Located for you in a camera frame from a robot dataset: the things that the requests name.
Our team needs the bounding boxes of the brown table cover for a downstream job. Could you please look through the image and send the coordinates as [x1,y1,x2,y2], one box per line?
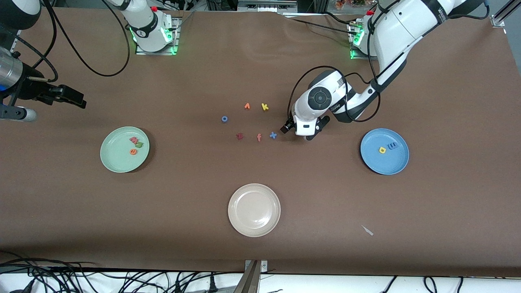
[0,6,521,277]

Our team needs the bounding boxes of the green plate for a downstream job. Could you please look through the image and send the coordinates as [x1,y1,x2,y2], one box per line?
[100,127,150,173]

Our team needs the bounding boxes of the beige plate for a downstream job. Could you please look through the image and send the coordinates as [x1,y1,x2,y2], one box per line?
[228,184,281,238]

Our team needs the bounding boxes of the blue plate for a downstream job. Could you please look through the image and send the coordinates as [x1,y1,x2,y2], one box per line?
[360,128,410,175]

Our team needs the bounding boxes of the grey device behind table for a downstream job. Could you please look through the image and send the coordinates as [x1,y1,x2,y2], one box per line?
[237,0,298,13]

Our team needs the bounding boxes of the aluminium corner profile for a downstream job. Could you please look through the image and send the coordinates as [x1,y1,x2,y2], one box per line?
[490,0,521,28]

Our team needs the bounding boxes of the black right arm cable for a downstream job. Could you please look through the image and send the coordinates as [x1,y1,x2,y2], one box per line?
[12,0,131,82]

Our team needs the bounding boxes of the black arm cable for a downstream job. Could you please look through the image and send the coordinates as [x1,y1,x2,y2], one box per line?
[287,65,381,122]
[12,0,131,82]

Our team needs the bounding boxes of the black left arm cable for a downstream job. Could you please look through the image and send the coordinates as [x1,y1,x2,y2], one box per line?
[287,65,381,122]

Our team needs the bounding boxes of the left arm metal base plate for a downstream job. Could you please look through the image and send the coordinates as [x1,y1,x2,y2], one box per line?
[348,21,377,59]

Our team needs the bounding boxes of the black cable on table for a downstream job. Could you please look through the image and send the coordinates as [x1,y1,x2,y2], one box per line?
[281,12,361,37]

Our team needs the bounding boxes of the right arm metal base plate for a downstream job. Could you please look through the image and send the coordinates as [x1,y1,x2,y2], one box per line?
[134,16,180,56]

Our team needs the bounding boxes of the grey metal beam with bracket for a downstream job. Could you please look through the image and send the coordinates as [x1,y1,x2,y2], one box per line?
[234,260,268,293]

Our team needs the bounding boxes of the tangled black cables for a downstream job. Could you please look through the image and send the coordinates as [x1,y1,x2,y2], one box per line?
[0,250,245,293]

